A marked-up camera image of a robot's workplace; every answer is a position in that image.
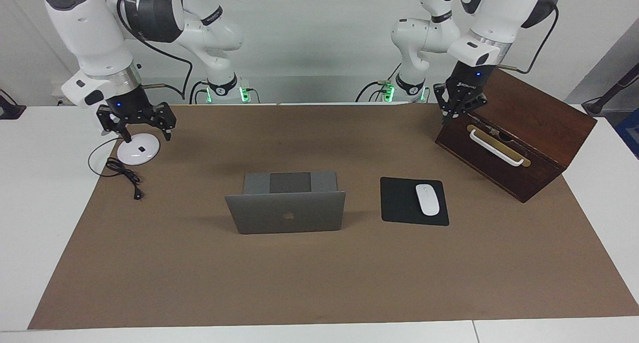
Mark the white computer mouse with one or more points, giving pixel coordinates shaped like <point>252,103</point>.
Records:
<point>428,200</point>

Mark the black mouse pad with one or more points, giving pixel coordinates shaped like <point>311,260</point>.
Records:
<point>399,203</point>

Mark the blue floor object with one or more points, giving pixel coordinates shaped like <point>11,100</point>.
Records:
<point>631,133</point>

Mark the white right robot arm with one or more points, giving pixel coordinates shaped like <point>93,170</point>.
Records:
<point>85,28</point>

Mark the white wall power socket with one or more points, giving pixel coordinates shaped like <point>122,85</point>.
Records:
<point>60,89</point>

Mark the grey Apple laptop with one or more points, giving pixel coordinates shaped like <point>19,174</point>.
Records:
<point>284,218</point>

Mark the black stand base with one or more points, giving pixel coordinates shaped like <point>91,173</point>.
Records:
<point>10,112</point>

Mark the brown paper table mat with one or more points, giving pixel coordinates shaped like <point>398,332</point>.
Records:
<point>319,283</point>

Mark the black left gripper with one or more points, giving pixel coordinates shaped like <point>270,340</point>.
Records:
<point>468,83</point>

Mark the dark brown wooden box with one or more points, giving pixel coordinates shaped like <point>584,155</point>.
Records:
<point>524,118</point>

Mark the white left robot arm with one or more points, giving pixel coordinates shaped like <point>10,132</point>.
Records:
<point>504,13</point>

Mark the black stand with pole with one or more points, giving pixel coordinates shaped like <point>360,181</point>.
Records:
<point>594,106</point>

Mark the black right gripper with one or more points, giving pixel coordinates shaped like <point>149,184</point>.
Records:
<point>130,106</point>

